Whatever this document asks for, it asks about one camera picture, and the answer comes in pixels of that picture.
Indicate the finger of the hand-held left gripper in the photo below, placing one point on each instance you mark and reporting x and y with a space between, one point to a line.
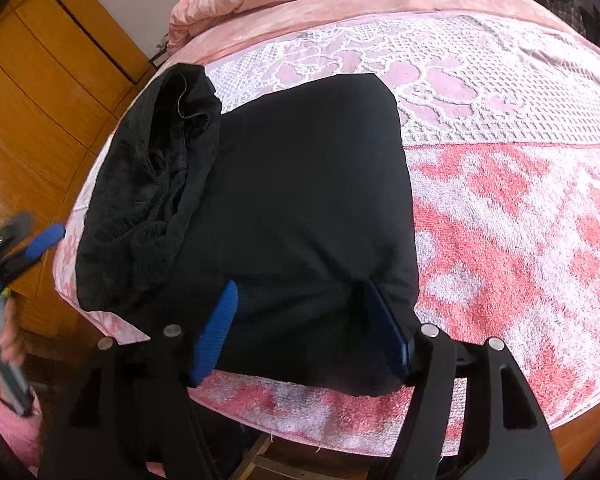
47 237
15 224

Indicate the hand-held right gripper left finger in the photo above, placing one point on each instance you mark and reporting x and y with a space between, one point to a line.
217 330

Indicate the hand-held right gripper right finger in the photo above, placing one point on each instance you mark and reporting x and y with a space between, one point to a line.
386 330

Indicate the black quilted pants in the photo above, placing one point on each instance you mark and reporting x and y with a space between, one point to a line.
290 210

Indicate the person's left hand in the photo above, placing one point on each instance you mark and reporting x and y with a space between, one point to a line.
11 340

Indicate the wooden stool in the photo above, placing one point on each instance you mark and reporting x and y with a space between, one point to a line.
257 457

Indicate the pink patterned towel blanket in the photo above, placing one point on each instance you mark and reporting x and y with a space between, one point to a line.
505 240

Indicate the orange wooden wardrobe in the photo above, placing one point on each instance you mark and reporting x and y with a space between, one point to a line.
45 60

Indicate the small dark bedside table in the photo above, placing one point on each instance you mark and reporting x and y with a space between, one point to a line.
157 55

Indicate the pink velvet bed sheet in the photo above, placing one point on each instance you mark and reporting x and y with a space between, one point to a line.
510 12

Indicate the plaid cloth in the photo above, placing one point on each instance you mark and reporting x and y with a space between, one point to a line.
575 16

